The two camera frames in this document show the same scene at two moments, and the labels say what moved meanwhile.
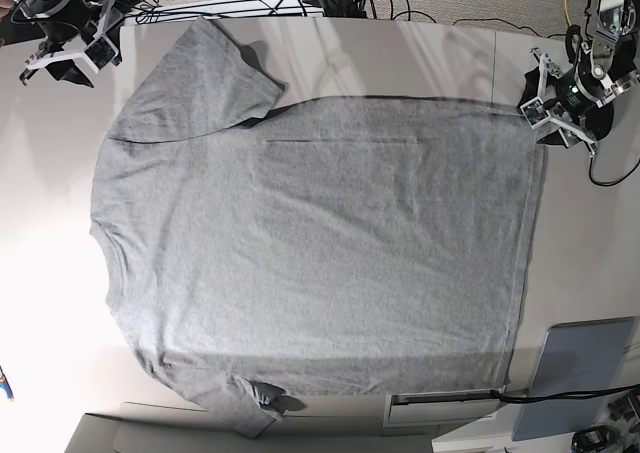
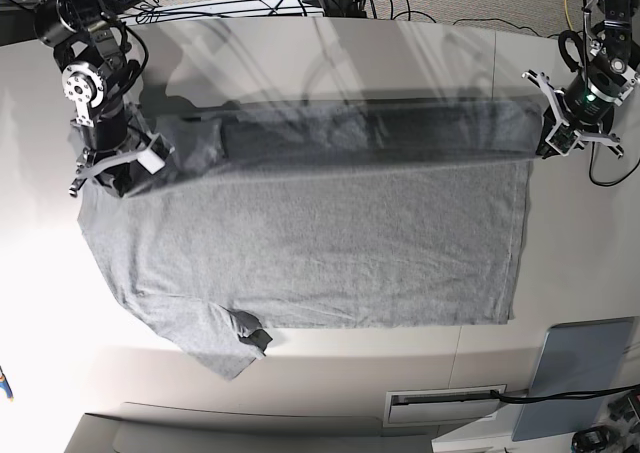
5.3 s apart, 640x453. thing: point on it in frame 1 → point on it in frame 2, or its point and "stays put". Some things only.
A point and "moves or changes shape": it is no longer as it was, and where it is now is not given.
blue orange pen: x=5 y=384 stays put
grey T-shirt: x=356 y=245 moves or changes shape
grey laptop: x=575 y=357 stays put
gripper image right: x=561 y=99 → x=580 y=115
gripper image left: x=96 y=40 → x=120 y=153
